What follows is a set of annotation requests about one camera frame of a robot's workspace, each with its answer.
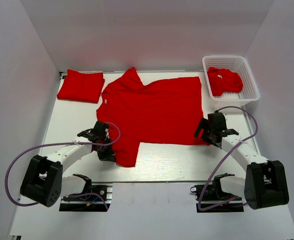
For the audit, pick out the red t shirt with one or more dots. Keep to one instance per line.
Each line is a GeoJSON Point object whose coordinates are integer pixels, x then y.
{"type": "Point", "coordinates": [81, 87]}
{"type": "Point", "coordinates": [166, 111]}
{"type": "Point", "coordinates": [222, 81]}

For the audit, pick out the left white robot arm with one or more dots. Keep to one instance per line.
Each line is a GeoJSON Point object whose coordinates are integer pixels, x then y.
{"type": "Point", "coordinates": [44, 181]}

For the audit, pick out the red t shirt in basket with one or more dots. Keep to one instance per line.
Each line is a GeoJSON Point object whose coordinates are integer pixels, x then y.
{"type": "Point", "coordinates": [222, 81]}

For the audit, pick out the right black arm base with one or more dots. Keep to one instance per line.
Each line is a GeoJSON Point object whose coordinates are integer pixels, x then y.
{"type": "Point", "coordinates": [211, 198]}

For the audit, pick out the folded red t shirt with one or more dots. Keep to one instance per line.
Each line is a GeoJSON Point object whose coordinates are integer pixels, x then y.
{"type": "Point", "coordinates": [81, 87]}

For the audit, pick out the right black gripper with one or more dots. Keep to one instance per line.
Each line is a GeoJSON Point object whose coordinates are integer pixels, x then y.
{"type": "Point", "coordinates": [204, 124]}

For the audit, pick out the white plastic basket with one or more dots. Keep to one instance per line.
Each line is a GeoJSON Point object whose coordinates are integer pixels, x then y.
{"type": "Point", "coordinates": [236, 64]}

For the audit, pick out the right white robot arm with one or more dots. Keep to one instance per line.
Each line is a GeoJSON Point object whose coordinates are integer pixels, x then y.
{"type": "Point", "coordinates": [264, 184]}

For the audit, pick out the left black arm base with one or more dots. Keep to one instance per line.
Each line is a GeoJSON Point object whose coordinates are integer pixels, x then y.
{"type": "Point", "coordinates": [94, 203]}

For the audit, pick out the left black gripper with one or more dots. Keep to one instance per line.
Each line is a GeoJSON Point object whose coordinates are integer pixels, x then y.
{"type": "Point", "coordinates": [107, 156]}

